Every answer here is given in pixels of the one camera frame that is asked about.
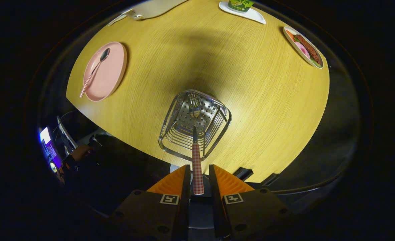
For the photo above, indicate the white coaster tray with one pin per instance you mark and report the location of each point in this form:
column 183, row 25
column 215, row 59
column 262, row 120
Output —
column 255, row 15

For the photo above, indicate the black table bracket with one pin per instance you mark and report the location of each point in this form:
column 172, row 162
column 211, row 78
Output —
column 270, row 179
column 242, row 174

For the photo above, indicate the white flat stand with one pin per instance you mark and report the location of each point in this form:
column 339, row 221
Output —
column 67, row 135

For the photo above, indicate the green drink bottle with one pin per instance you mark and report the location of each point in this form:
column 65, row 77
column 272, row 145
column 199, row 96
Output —
column 240, row 4

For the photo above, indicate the white toaster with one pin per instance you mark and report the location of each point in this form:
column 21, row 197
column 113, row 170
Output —
column 160, row 8

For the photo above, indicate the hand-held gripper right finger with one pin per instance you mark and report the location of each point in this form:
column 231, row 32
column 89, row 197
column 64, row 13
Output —
column 214, row 187

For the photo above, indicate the lit laptop screen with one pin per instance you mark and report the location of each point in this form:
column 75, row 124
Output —
column 45, row 135

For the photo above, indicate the pink round plate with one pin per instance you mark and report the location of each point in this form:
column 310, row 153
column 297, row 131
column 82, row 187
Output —
column 110, row 73

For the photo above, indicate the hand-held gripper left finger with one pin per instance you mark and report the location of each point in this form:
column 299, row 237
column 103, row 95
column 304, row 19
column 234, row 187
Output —
column 186, row 187

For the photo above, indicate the white plate with food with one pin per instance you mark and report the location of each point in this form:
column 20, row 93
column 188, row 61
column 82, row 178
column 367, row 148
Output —
column 304, row 47

